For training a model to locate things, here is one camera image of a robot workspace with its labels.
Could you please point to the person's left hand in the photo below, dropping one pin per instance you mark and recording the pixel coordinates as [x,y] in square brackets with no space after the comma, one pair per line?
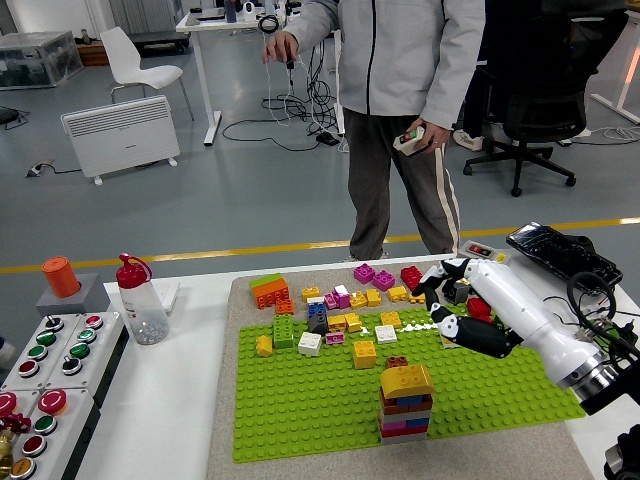
[436,137]

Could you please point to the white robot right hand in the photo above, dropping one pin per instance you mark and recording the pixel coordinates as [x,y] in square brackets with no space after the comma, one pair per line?
[525,310]

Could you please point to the person's right hand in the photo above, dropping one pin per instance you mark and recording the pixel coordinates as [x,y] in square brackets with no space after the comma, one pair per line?
[282,45]

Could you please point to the cream red-green button box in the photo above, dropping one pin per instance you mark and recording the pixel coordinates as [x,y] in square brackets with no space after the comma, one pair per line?
[409,141]

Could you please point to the black plastic-wrapped device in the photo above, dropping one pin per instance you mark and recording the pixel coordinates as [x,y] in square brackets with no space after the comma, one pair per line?
[565,257]

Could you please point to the yellow curved brick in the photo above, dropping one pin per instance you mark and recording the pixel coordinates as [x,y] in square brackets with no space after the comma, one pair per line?
[407,380]

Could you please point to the blue square brick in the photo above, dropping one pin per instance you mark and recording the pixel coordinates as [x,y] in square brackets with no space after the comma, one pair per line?
[407,400]

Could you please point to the green studded baseplate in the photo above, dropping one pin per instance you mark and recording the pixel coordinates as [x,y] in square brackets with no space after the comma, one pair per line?
[300,415]

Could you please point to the yellow brick on white base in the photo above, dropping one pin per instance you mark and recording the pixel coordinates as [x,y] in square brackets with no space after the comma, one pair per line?
[446,344]

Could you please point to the small yellow brick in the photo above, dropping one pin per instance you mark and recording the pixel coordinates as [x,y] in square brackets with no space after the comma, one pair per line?
[390,319]
[337,322]
[264,346]
[359,300]
[397,294]
[373,298]
[416,300]
[353,322]
[310,294]

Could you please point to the small brown square brick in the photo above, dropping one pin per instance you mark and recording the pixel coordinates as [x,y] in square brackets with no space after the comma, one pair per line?
[396,361]

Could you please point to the white square brick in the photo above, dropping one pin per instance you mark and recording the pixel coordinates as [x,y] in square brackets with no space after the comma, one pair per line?
[386,333]
[310,344]

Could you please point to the magenta square brick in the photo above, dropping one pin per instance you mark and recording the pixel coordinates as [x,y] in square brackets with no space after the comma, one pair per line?
[364,273]
[383,280]

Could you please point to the tall yellow square brick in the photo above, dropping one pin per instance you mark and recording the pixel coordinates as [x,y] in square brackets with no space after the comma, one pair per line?
[365,354]

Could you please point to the brown-topped multicolour brick stack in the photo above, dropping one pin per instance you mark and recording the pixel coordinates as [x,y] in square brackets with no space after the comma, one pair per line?
[400,430]

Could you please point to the small pink flat brick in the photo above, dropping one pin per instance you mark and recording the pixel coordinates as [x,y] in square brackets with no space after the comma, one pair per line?
[335,338]

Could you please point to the small white brick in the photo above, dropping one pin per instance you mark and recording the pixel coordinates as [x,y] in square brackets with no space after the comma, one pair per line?
[315,300]

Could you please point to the dark grey slope brick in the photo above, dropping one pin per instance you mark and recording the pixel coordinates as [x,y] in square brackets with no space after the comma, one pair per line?
[318,325]

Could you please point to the small blue brick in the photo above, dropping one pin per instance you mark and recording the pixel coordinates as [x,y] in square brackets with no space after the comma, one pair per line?
[317,310]

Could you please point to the small orange brick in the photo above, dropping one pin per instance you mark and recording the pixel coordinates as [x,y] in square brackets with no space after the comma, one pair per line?
[285,307]

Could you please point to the orange and green brick block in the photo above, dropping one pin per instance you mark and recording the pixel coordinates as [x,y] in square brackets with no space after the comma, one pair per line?
[269,293]

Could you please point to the long green brick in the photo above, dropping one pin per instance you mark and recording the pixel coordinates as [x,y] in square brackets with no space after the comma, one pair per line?
[283,331]

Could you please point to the white desk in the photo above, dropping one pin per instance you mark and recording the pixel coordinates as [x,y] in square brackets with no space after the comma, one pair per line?
[192,24]
[627,75]

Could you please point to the black floor adapter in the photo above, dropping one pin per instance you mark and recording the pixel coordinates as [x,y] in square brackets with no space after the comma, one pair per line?
[327,139]

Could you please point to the black power adapter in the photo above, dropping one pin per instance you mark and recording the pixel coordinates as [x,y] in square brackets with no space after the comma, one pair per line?
[626,340]

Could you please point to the black office chair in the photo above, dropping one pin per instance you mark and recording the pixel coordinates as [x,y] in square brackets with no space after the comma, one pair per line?
[545,100]

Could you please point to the black cart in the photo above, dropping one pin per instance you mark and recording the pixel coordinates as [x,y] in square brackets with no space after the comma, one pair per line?
[165,47]

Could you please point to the white plastic chair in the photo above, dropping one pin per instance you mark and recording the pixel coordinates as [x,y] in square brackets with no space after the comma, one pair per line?
[135,70]

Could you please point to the white panel heater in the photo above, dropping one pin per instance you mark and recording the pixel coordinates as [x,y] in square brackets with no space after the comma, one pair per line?
[120,135]

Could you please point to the wooden box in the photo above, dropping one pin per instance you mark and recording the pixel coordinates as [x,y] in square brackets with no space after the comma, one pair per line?
[92,55]

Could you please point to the clear storage crate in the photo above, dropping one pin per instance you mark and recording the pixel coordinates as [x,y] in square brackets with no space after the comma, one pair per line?
[35,55]

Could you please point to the black floor stand base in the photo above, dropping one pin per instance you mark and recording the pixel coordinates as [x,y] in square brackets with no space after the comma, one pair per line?
[7,116]

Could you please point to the clear bottle with red cap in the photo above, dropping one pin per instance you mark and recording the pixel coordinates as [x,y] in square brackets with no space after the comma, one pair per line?
[145,310]

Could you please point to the grey block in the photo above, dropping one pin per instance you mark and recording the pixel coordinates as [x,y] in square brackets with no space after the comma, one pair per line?
[95,295]

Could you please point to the orange cylinder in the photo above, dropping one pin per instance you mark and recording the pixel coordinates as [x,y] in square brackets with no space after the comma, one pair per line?
[60,277]

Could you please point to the grey push-button box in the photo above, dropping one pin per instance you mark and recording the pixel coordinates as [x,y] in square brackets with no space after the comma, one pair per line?
[55,350]

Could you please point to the grey emergency-stop button box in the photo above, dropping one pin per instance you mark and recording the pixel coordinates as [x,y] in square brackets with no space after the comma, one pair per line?
[75,415]

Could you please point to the brass valve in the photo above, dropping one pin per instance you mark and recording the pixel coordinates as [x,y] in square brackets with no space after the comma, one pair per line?
[5,450]

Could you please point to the grey switch box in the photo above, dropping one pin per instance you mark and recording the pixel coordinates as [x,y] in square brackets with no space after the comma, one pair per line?
[480,248]

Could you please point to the white wall switch plate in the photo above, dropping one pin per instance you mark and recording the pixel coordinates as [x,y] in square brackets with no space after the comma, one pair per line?
[170,295]

